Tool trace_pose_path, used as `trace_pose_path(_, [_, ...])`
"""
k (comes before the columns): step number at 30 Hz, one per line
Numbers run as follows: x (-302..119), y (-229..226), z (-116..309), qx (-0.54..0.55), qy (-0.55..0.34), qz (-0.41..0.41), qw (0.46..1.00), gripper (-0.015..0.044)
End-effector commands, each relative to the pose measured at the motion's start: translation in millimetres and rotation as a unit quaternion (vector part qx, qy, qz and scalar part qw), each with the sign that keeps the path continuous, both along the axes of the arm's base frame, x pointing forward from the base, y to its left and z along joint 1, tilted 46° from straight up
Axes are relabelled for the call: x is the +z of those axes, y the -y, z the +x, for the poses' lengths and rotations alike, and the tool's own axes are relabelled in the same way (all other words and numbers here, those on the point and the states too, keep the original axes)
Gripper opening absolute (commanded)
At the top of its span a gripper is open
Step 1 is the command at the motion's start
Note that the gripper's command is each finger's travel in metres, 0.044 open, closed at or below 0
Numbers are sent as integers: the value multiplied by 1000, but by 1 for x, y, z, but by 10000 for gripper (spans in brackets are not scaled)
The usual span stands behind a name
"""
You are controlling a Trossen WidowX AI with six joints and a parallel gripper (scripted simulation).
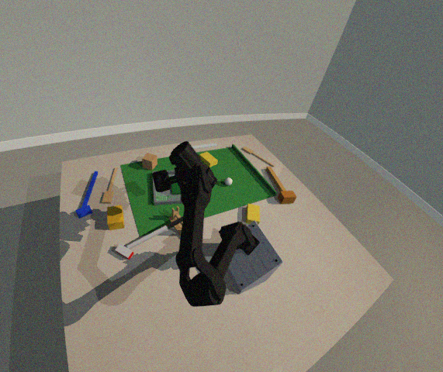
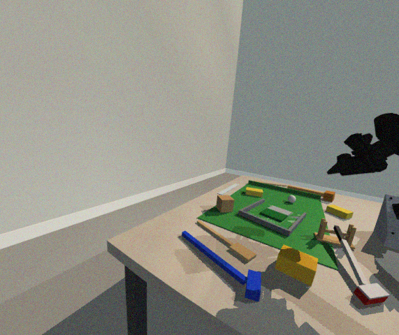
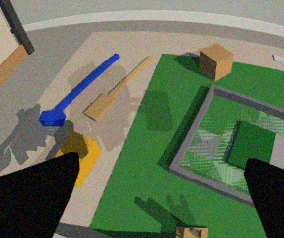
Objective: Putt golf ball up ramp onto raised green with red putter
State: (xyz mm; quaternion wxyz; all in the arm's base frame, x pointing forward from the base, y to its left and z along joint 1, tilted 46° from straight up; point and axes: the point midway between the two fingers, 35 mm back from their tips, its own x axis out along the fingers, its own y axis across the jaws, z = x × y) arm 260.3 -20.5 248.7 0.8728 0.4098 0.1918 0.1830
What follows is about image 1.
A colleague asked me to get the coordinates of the green flat mat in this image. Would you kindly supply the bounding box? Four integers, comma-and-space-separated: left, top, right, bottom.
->
121, 147, 274, 236

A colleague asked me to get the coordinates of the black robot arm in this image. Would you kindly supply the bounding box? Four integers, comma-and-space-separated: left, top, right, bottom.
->
169, 141, 260, 307

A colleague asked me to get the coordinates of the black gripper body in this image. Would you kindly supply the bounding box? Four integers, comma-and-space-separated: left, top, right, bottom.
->
152, 169, 183, 192

